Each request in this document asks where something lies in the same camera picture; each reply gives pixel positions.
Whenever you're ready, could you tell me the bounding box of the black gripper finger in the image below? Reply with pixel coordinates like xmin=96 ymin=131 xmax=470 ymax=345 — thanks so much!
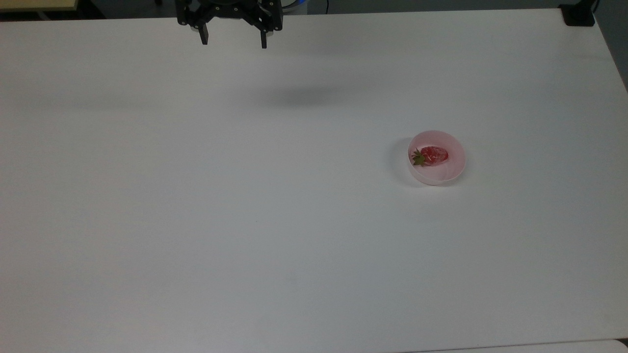
xmin=244 ymin=11 xmax=284 ymax=50
xmin=178 ymin=14 xmax=216 ymax=46

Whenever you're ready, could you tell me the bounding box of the light wooden table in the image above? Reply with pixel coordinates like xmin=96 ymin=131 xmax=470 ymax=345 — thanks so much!
xmin=0 ymin=0 xmax=79 ymax=12

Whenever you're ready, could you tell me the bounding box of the black table clamp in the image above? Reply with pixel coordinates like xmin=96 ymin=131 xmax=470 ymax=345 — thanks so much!
xmin=558 ymin=0 xmax=600 ymax=27

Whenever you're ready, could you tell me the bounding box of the pink plastic bowl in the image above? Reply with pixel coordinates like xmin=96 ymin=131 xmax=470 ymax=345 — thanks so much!
xmin=407 ymin=130 xmax=466 ymax=186

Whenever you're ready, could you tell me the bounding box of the red strawberry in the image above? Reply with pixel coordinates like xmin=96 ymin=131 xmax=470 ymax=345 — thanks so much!
xmin=411 ymin=146 xmax=449 ymax=167

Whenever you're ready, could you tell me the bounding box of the Franka gripper body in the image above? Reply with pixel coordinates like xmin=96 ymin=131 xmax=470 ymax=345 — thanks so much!
xmin=175 ymin=0 xmax=284 ymax=26

